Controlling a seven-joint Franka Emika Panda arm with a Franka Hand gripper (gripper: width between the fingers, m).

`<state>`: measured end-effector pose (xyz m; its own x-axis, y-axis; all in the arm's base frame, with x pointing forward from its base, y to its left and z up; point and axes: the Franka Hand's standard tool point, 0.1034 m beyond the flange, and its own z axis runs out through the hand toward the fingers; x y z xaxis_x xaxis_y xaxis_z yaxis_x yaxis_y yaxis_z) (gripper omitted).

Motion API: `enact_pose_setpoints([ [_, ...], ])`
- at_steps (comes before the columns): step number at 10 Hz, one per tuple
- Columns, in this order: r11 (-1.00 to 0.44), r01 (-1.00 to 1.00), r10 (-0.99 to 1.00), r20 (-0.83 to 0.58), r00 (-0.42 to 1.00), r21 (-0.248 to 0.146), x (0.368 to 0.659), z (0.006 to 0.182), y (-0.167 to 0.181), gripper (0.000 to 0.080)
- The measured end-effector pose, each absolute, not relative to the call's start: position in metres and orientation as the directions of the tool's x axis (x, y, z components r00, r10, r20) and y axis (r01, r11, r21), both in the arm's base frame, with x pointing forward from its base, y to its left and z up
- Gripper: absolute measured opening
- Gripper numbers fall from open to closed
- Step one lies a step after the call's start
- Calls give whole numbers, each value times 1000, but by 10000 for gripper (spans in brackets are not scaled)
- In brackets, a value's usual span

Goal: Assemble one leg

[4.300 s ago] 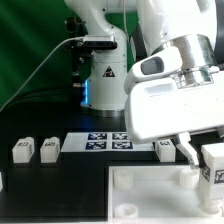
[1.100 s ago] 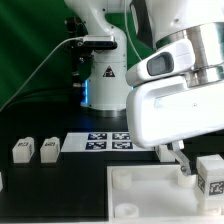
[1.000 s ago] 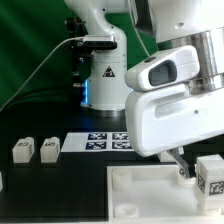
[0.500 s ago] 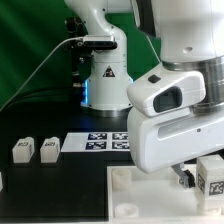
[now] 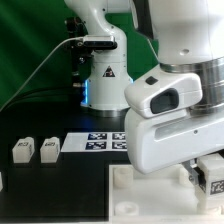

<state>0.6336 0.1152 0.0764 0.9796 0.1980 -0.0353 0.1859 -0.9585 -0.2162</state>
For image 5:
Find white sheet with tags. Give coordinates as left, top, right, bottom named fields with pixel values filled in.
left=61, top=132, right=127, bottom=152

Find black camera on stand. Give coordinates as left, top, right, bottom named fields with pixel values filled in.
left=65, top=17, right=117, bottom=88

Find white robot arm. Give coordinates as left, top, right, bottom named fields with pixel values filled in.
left=64, top=0, right=224, bottom=173

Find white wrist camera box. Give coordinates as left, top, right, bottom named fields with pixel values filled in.
left=125, top=66, right=202, bottom=119

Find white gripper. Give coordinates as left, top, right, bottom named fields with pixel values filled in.
left=125, top=109, right=224, bottom=184

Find black cables on table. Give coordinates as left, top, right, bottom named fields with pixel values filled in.
left=0, top=86, right=84, bottom=113

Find white camera cable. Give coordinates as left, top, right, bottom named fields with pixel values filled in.
left=0, top=37, right=84, bottom=113

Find white square tabletop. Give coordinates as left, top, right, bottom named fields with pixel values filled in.
left=108, top=164, right=224, bottom=224

